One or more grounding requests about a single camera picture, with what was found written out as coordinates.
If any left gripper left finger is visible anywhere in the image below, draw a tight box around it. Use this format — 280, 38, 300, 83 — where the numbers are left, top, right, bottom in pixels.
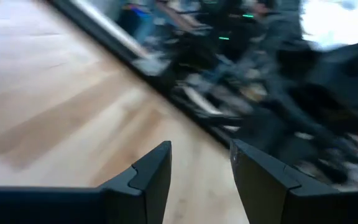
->
0, 140, 173, 224

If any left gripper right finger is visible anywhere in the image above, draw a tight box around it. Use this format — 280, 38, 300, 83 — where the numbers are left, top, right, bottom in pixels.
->
229, 139, 358, 224

